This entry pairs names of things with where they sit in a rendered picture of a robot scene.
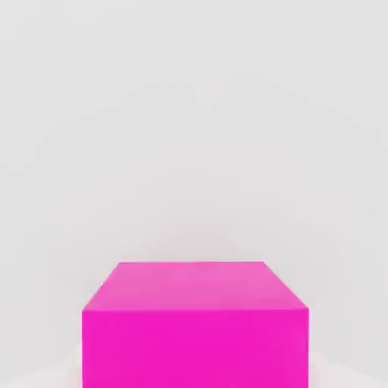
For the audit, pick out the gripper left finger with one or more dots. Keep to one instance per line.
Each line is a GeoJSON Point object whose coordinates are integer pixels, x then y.
{"type": "Point", "coordinates": [76, 376]}

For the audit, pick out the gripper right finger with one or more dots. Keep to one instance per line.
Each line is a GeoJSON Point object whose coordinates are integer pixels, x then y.
{"type": "Point", "coordinates": [314, 376]}

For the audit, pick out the small magenta cube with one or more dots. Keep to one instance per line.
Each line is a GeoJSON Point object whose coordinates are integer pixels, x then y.
{"type": "Point", "coordinates": [195, 348]}

